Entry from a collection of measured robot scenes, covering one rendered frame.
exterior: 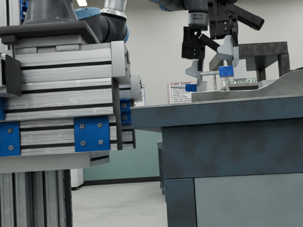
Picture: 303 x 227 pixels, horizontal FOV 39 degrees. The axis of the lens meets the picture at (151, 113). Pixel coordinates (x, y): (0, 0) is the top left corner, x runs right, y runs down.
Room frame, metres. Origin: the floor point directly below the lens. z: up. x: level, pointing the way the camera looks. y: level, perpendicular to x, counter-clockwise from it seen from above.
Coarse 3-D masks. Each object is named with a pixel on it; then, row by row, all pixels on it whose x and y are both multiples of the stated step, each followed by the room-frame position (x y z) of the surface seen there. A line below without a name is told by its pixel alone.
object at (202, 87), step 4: (188, 84) 1.50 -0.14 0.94; (192, 84) 1.50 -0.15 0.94; (196, 84) 1.50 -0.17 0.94; (200, 84) 1.49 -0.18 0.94; (204, 84) 1.49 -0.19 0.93; (180, 88) 1.52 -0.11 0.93; (184, 88) 1.52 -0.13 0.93; (188, 88) 1.50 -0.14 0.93; (192, 88) 1.50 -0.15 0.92; (196, 88) 1.50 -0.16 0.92; (200, 88) 1.49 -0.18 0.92; (204, 88) 1.49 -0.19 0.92
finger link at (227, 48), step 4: (228, 36) 1.18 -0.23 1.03; (224, 40) 1.19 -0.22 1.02; (228, 40) 1.18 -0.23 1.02; (224, 44) 1.18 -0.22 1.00; (228, 44) 1.18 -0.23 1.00; (232, 44) 1.17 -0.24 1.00; (220, 48) 1.18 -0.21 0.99; (224, 48) 1.18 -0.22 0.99; (228, 48) 1.18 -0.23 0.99; (232, 48) 1.17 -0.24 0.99; (236, 48) 1.17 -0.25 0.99; (220, 52) 1.18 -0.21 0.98; (224, 52) 1.18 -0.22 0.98; (228, 52) 1.18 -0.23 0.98; (232, 52) 1.17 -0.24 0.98; (236, 52) 1.17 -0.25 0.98; (236, 56) 1.17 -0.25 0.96; (236, 60) 1.17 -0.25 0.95; (236, 64) 1.18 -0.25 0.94
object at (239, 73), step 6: (240, 60) 1.19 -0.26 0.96; (222, 66) 1.20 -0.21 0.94; (228, 66) 1.19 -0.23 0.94; (240, 66) 1.19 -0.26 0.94; (204, 72) 1.22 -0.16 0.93; (210, 72) 1.22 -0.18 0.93; (216, 72) 1.22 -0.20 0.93; (222, 72) 1.20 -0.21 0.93; (228, 72) 1.19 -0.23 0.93; (234, 72) 1.19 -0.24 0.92; (240, 72) 1.19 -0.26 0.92; (246, 72) 1.18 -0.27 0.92; (234, 78) 1.19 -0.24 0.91; (240, 78) 1.19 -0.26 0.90; (246, 78) 1.19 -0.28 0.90
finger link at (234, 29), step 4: (236, 24) 1.17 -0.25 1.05; (232, 28) 1.16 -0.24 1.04; (236, 28) 1.16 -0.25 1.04; (232, 32) 1.17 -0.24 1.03; (236, 32) 1.16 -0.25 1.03; (232, 36) 1.17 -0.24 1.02; (236, 36) 1.16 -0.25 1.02; (232, 40) 1.17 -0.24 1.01; (236, 40) 1.16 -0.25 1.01; (236, 44) 1.16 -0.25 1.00
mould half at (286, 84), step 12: (300, 72) 1.28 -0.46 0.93; (276, 84) 1.29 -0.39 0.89; (288, 84) 1.29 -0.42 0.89; (300, 84) 1.28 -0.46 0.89; (192, 96) 1.33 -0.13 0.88; (204, 96) 1.33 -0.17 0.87; (216, 96) 1.32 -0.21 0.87; (228, 96) 1.32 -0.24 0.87; (240, 96) 1.31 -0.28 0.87; (252, 96) 1.30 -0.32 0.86; (264, 96) 1.30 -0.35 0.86
